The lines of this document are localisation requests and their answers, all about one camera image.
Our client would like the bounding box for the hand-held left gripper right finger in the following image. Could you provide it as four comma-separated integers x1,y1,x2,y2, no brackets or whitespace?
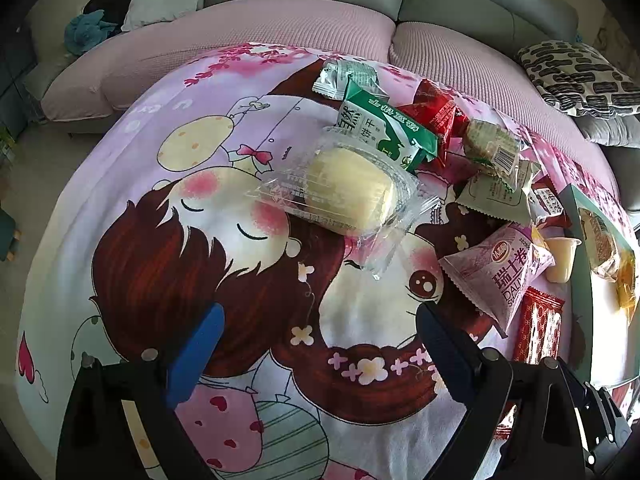
415,302,586,480

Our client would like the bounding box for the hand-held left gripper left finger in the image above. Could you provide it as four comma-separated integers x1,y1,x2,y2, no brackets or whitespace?
57,302,226,480

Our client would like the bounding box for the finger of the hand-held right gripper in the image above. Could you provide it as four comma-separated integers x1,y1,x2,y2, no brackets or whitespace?
570,375,632,466

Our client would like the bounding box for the green-rimmed cardboard box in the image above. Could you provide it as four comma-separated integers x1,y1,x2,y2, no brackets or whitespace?
557,182,640,391

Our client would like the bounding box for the red patterned snack packet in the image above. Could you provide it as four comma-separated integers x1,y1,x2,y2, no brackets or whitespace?
511,287,566,366

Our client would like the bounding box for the pink roll cake packet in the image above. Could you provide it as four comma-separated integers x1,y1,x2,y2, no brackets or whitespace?
439,221,557,338

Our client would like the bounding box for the yellow jelly cup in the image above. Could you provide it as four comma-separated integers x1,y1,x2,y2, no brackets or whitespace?
542,236,583,283

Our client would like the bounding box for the clear-wrapped yellow cake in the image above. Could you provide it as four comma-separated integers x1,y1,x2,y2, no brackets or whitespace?
255,127,443,281

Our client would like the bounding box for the clear round biscuit packet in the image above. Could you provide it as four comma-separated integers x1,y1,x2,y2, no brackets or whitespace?
460,117,538,191

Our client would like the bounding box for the orange snack packet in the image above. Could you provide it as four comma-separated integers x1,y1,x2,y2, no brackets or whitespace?
615,250,640,321

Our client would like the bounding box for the printed cartoon blanket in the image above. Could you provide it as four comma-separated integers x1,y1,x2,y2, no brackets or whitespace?
15,42,640,480

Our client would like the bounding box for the orange-printed bread packet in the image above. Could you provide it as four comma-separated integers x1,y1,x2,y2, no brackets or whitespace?
577,207,621,281

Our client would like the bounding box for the small red-brown snack packet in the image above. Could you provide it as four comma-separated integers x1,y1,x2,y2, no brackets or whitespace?
527,180,571,228

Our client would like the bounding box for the teal stool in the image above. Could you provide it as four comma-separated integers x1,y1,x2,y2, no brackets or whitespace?
0,210,23,263

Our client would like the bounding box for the white and green snack packet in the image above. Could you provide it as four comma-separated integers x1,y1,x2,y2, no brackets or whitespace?
312,59,383,103

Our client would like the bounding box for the black and white patterned pillow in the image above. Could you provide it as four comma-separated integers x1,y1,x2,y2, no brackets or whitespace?
515,40,640,117

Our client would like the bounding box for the grey sofa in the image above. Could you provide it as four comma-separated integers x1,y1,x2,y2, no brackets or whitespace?
40,0,623,201

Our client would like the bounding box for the teal cloth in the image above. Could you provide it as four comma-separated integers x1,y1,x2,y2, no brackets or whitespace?
64,10,123,56

